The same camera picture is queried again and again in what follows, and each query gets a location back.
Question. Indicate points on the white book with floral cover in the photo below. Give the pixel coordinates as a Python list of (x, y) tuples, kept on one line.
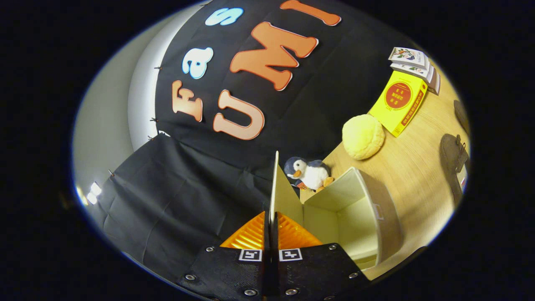
[(408, 56)]

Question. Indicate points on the penguin plush toy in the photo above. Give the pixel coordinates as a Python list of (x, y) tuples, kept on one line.
[(311, 173)]

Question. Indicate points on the brown-edged book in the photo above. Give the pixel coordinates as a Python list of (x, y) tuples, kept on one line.
[(436, 81)]

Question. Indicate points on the yellow round plush cushion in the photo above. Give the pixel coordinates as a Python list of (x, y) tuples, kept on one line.
[(363, 136)]

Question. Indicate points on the black backdrop cloth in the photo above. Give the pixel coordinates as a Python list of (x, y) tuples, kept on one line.
[(188, 200)]

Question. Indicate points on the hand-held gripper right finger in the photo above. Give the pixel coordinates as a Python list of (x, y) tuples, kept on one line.
[(317, 271)]

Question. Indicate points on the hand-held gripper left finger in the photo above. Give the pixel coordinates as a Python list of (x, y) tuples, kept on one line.
[(234, 271)]

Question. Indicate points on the brown fuzzy moccasin shoe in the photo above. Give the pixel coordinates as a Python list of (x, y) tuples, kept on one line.
[(462, 117), (453, 161)]

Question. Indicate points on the beige fabric storage box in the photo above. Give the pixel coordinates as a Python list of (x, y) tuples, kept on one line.
[(355, 217)]

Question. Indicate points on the yellow book with red circle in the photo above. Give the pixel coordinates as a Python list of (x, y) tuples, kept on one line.
[(399, 102)]

